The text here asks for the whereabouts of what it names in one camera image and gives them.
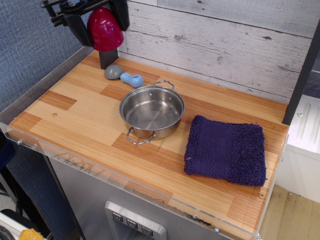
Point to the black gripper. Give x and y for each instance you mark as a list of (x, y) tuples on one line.
[(66, 13)]

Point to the red toy pepper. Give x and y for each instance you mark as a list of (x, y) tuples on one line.
[(104, 31)]

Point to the grey and blue toy scoop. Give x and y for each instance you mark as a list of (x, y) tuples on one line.
[(114, 72)]

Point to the stainless steel pot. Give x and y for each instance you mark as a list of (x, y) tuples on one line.
[(152, 112)]

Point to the clear acrylic front guard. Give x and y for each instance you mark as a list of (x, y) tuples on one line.
[(87, 187)]

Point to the purple folded towel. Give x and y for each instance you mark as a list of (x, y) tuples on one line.
[(229, 151)]

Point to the silver control panel with buttons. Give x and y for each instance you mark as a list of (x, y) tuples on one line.
[(126, 224)]

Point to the yellow object at corner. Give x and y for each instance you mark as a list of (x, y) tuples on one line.
[(30, 234)]

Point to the white side counter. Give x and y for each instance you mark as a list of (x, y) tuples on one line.
[(299, 168)]

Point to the dark left shelf post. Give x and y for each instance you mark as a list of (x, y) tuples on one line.
[(107, 57)]

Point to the dark shelf post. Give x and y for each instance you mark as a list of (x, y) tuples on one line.
[(107, 57), (303, 78)]

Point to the dark right shelf post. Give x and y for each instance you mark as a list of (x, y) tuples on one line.
[(303, 78)]

